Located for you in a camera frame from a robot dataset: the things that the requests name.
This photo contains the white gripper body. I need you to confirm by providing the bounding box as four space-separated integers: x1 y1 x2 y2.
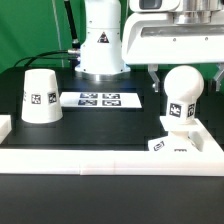
122 0 224 65

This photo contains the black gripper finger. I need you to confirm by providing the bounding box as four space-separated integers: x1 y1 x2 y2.
148 64 160 92
212 63 224 92

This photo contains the white lamp bulb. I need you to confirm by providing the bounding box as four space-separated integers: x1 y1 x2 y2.
164 65 204 124

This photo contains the white lamp base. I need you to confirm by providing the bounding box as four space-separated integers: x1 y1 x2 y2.
148 116 199 153

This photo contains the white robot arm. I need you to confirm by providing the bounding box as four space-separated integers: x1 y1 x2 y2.
77 0 224 88

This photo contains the white lamp shade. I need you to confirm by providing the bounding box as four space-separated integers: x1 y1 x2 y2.
21 69 63 124

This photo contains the white marker board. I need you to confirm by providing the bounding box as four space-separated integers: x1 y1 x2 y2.
60 92 141 108

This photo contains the white block left edge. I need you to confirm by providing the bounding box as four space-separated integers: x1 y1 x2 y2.
0 115 12 144

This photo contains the white L-shaped border frame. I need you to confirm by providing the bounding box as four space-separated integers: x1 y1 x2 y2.
0 120 224 176

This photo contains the black cable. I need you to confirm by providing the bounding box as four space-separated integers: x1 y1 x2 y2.
13 49 81 68

